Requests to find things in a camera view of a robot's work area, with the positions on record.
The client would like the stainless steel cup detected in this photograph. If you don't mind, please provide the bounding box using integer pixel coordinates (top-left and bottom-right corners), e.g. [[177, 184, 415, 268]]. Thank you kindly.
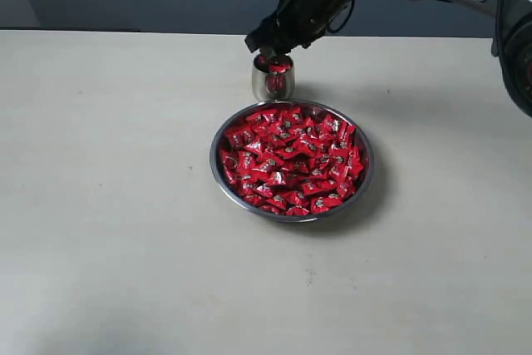
[[251, 54, 295, 101]]

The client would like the pile of red wrapped candies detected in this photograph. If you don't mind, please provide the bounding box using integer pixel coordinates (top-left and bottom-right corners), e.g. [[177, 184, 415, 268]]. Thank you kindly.
[[218, 106, 366, 217]]

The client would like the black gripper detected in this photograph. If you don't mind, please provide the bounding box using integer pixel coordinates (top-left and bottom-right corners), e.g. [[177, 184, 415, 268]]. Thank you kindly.
[[244, 0, 349, 55]]

